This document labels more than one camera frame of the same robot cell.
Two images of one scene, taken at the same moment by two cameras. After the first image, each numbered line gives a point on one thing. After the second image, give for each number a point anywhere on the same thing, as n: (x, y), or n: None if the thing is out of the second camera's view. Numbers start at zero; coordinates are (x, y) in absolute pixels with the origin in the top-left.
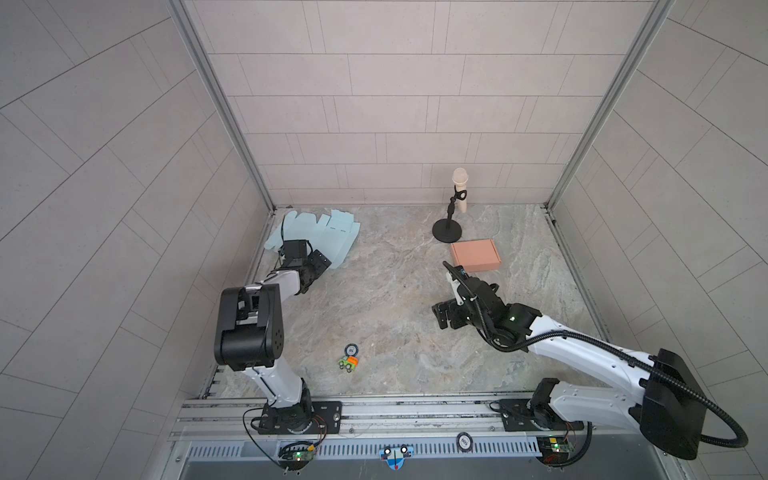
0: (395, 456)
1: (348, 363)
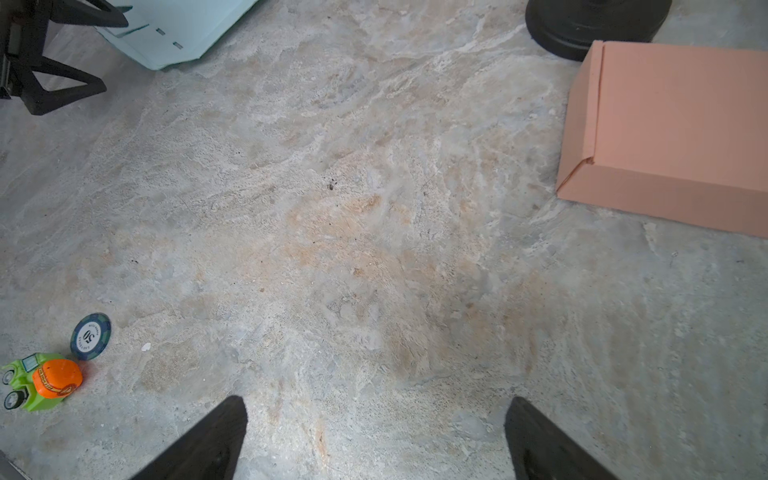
0: None
1: (43, 379)
